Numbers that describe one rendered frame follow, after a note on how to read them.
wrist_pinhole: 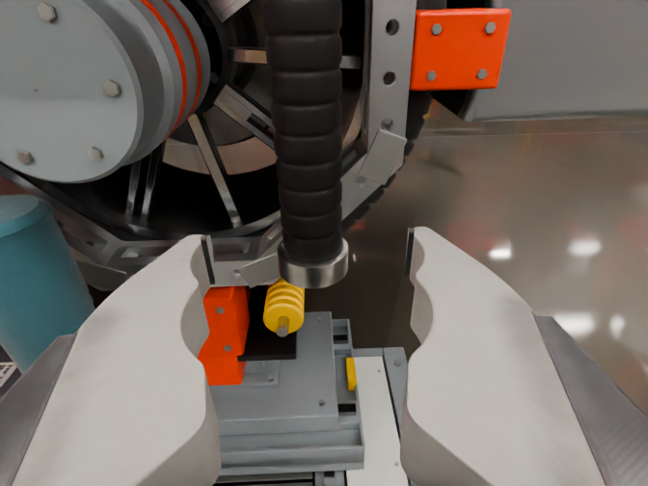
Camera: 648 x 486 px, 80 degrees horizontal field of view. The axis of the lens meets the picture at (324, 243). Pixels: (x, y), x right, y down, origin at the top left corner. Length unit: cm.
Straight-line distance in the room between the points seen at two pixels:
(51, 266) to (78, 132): 17
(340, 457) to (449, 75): 70
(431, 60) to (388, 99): 5
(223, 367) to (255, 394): 24
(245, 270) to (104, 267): 17
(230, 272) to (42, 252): 20
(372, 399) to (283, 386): 26
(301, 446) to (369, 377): 28
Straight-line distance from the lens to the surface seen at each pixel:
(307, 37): 19
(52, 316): 47
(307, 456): 86
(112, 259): 57
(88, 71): 30
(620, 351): 148
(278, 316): 56
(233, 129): 70
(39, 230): 44
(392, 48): 42
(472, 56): 44
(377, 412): 100
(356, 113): 51
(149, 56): 32
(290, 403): 83
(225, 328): 56
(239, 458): 87
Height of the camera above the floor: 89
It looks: 31 degrees down
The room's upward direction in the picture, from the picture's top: 2 degrees counter-clockwise
